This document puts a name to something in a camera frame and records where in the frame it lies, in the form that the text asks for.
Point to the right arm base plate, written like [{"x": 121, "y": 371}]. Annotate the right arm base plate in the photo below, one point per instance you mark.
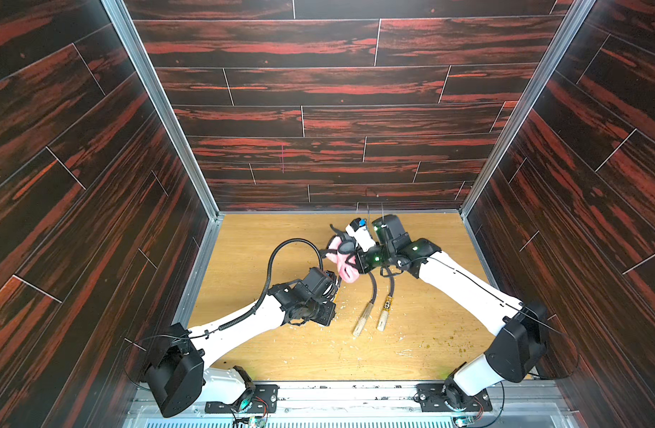
[{"x": 439, "y": 397}]

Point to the pink rag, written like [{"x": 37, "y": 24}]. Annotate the pink rag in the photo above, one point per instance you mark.
[{"x": 342, "y": 250}]

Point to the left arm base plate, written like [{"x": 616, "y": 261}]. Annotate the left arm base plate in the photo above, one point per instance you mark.
[{"x": 262, "y": 399}]

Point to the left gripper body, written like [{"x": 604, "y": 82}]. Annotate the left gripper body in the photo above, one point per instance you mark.
[{"x": 319, "y": 312}]

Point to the aluminium front rail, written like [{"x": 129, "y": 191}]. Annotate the aluminium front rail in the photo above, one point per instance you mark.
[{"x": 370, "y": 404}]

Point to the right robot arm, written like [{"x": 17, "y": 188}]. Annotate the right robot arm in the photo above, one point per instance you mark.
[{"x": 519, "y": 330}]

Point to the small sickle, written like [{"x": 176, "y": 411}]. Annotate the small sickle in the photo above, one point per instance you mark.
[
  {"x": 388, "y": 303},
  {"x": 365, "y": 314}
]

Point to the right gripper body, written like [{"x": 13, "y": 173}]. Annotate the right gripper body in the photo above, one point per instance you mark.
[{"x": 357, "y": 253}]

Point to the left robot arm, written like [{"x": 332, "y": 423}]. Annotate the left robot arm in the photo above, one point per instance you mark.
[{"x": 180, "y": 371}]

